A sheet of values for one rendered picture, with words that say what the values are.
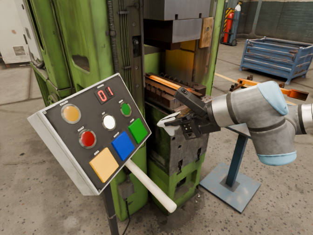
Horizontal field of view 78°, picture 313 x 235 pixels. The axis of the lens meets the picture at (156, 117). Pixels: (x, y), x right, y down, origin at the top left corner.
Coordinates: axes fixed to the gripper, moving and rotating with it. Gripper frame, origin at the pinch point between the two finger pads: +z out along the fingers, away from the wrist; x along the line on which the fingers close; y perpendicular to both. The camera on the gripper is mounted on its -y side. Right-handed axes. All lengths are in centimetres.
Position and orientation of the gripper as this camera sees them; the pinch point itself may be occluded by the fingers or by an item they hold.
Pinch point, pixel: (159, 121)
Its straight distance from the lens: 67.5
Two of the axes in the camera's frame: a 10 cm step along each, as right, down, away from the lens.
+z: -7.8, 2.4, 5.8
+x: 4.3, -4.6, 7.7
